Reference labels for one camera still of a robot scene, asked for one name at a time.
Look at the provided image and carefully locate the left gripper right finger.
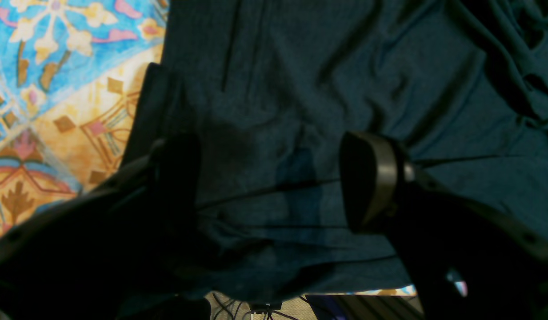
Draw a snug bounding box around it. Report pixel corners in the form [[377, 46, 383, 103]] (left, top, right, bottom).
[[339, 132, 548, 320]]

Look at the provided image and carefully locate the patterned tablecloth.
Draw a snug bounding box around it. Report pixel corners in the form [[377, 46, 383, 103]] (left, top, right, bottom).
[[0, 0, 172, 237]]

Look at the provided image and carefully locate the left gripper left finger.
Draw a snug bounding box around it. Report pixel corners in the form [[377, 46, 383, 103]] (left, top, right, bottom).
[[0, 133, 201, 320]]

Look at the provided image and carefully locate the black t-shirt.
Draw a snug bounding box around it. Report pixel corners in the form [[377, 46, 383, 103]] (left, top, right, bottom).
[[128, 0, 548, 302]]

